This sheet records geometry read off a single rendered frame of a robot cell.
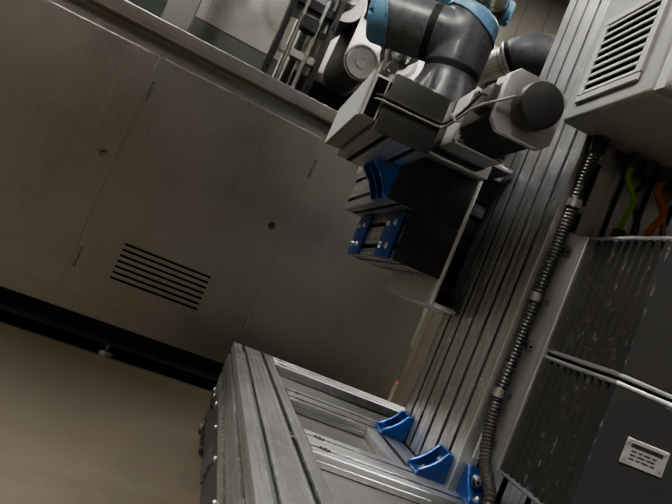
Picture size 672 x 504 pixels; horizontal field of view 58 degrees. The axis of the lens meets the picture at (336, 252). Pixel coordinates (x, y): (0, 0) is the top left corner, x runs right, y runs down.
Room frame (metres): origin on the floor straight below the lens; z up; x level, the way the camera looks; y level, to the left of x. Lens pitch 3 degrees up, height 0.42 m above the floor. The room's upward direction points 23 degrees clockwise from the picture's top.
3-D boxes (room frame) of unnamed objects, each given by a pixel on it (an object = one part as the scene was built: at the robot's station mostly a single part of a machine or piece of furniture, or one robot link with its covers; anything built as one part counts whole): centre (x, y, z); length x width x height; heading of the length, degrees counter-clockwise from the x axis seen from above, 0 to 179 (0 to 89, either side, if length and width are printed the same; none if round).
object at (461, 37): (1.19, -0.07, 0.98); 0.13 x 0.12 x 0.14; 81
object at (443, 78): (1.19, -0.08, 0.87); 0.15 x 0.15 x 0.10
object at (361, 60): (2.15, 0.21, 1.17); 0.26 x 0.12 x 0.12; 19
